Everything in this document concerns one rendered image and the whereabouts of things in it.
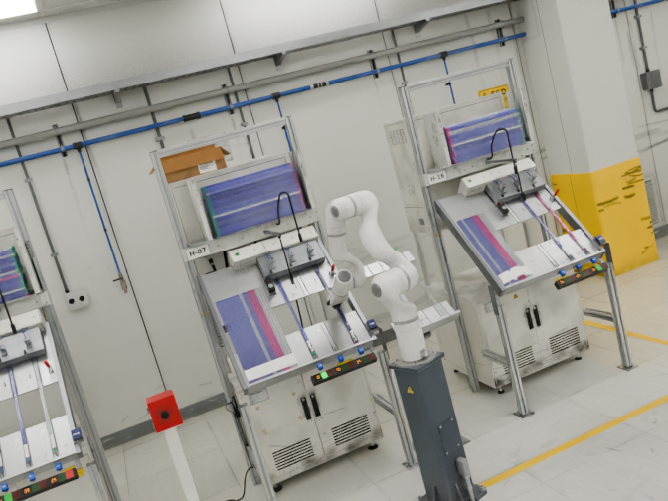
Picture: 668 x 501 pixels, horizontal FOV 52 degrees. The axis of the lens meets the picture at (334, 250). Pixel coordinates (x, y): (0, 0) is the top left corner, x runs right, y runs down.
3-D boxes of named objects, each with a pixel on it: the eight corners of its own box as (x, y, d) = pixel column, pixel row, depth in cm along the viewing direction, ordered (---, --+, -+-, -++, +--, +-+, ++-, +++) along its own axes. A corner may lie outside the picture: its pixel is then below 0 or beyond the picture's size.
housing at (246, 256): (317, 250, 380) (318, 235, 369) (235, 278, 366) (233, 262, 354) (311, 241, 384) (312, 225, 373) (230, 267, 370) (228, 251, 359)
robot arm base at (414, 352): (445, 352, 301) (435, 312, 298) (417, 369, 290) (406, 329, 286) (415, 348, 316) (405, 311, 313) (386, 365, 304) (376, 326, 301)
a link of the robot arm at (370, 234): (387, 301, 298) (413, 289, 307) (402, 292, 288) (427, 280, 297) (334, 203, 305) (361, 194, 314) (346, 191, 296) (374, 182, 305)
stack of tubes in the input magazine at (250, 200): (307, 210, 369) (293, 161, 364) (217, 237, 354) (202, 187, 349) (300, 209, 381) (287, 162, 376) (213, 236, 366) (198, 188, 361)
